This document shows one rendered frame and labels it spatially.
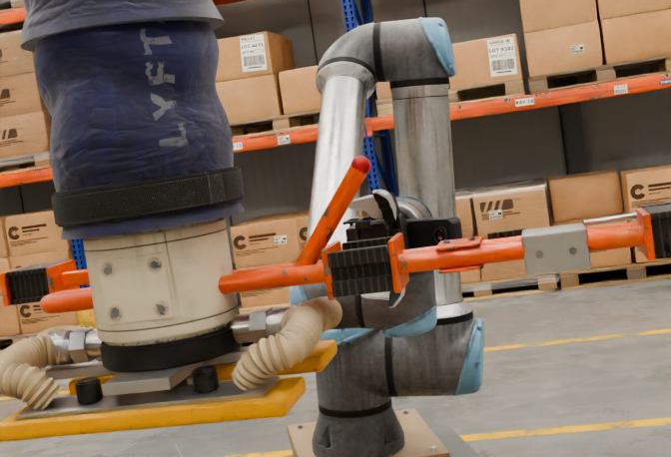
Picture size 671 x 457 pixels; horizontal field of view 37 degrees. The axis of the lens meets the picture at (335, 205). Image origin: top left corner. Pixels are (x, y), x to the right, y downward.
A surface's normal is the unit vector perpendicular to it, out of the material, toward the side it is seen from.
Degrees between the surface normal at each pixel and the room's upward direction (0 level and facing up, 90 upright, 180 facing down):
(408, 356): 75
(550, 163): 90
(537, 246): 90
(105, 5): 70
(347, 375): 92
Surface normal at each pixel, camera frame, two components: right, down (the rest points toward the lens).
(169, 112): 0.57, -0.33
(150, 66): 0.17, 0.33
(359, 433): 0.04, -0.23
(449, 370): -0.18, 0.25
